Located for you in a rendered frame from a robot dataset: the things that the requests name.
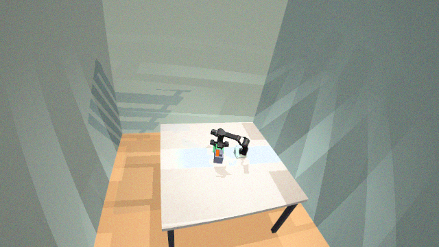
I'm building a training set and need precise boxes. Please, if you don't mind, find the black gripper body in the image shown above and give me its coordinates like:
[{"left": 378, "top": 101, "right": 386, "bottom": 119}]
[{"left": 210, "top": 138, "right": 229, "bottom": 147}]

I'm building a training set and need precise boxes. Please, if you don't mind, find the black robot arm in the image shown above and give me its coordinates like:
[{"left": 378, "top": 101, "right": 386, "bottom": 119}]
[{"left": 211, "top": 128, "right": 250, "bottom": 156}]

